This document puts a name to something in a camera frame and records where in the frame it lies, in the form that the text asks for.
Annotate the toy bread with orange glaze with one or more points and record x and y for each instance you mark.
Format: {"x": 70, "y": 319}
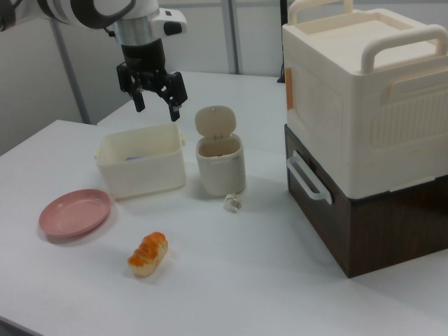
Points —
{"x": 148, "y": 255}

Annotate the dark brown wooden drawer box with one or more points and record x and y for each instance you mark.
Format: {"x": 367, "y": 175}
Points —
{"x": 385, "y": 231}

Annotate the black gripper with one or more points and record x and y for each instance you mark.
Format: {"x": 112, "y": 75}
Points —
{"x": 143, "y": 56}

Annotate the cream mini trash can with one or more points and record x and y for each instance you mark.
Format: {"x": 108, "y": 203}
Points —
{"x": 220, "y": 175}

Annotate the pink round plate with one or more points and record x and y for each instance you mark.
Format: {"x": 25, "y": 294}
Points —
{"x": 73, "y": 215}

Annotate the beige trash can lid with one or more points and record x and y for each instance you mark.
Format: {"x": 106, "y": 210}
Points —
{"x": 214, "y": 120}

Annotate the cream plastic cabinet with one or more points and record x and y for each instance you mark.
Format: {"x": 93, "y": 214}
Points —
{"x": 367, "y": 105}

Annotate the cream rectangular storage bin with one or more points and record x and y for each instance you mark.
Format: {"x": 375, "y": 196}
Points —
{"x": 143, "y": 175}

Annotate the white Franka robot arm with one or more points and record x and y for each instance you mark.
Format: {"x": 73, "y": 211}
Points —
{"x": 63, "y": 10}

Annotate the white paper ball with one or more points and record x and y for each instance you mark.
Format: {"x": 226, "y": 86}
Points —
{"x": 232, "y": 203}

